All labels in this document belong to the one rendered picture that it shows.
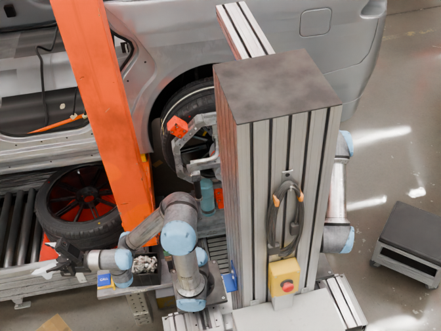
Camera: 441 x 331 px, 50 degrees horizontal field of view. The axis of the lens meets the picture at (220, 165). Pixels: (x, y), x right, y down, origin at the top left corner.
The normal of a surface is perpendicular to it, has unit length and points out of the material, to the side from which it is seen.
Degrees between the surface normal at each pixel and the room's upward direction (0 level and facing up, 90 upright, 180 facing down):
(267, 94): 0
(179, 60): 90
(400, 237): 0
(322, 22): 90
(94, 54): 90
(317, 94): 0
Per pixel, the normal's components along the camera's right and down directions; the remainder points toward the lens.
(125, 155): 0.17, 0.69
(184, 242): -0.04, 0.61
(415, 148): -0.06, -0.71
